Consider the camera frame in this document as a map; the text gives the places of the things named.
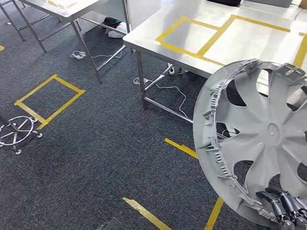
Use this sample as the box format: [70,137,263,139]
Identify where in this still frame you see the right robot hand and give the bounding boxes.
[256,186,307,230]

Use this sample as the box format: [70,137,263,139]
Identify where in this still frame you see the grey plastic wheel cover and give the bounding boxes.
[193,58,307,228]

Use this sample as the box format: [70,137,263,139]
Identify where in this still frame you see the yellow tape on workbench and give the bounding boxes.
[154,14,307,69]

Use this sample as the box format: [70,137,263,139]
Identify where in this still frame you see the stainless steel workbench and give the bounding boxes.
[122,0,307,125]

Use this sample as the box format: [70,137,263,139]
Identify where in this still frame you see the yellow floor tape outline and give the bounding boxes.
[122,137,224,230]
[14,74,86,131]

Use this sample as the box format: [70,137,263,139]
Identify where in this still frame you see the white office desk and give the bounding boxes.
[240,0,307,23]

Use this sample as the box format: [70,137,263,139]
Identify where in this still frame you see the stainless steel table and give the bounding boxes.
[0,0,131,84]

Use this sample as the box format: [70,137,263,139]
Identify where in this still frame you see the chrome stool base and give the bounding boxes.
[0,115,43,156]

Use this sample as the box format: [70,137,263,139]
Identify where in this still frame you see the white floor cable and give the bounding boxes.
[133,77,190,119]

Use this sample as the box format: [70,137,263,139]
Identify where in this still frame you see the white power strip cable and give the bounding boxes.
[70,50,122,61]

